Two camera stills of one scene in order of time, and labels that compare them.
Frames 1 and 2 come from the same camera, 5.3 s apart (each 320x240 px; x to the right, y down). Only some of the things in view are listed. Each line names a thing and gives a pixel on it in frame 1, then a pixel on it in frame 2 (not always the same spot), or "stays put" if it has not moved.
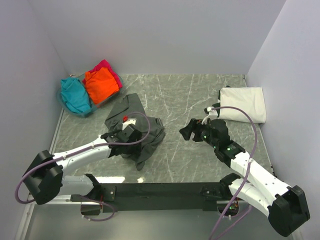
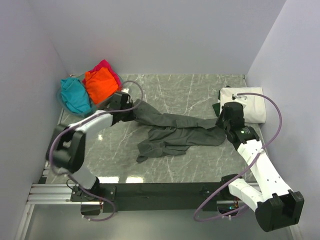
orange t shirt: [101, 85] stays put
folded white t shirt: [250, 99] stays put
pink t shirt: [104, 63] stays put
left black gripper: [136, 133] → [129, 114]
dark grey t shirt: [142, 122] → [170, 133]
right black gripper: [195, 129] → [222, 122]
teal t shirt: [74, 95] stays put
